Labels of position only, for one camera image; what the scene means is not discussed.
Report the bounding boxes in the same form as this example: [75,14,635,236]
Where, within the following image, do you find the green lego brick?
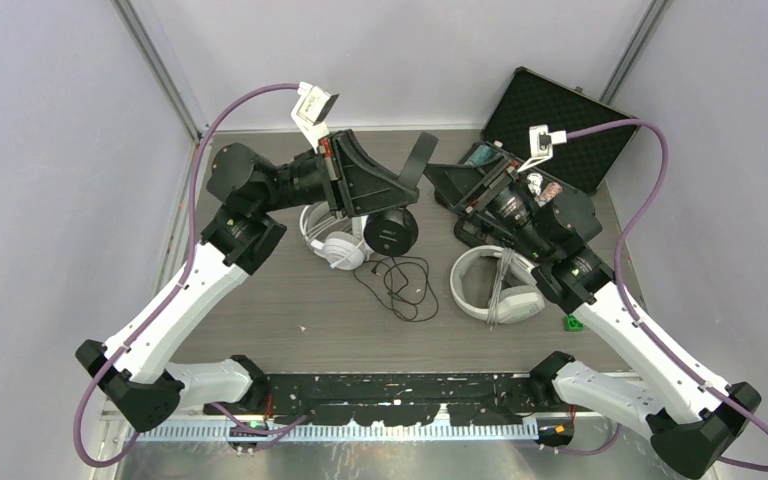
[564,315,584,332]

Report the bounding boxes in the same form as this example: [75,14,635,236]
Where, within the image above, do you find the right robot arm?
[425,150,761,479]

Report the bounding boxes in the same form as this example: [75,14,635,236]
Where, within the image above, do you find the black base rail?
[202,370,597,429]

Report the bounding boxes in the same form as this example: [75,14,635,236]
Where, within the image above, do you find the grey headphone cable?
[485,248,518,327]

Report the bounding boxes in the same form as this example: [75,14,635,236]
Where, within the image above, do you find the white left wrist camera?
[290,82,339,151]

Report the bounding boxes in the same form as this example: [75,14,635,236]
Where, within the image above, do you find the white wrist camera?
[290,82,339,151]
[517,124,567,173]

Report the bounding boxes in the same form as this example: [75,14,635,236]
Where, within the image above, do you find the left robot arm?
[76,130,437,433]

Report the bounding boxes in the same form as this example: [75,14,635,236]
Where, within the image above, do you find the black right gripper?
[421,152,552,259]

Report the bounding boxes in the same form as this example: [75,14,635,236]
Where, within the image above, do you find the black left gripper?
[256,128,418,217]

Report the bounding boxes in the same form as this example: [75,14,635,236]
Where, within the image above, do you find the large white grey headphones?
[449,245,546,325]

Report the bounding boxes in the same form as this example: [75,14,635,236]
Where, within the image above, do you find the black headphone cable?
[352,256,440,325]

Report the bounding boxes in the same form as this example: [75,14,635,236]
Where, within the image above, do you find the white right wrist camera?
[517,124,567,173]

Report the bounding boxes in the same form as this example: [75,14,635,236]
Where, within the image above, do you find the small white headphones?
[299,202,372,271]

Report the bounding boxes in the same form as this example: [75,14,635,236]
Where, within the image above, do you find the black headphones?
[363,132,438,257]

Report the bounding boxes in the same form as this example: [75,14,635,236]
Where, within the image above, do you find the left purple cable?
[72,82,306,469]

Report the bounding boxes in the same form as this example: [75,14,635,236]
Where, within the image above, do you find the black poker chip case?
[434,66,642,246]

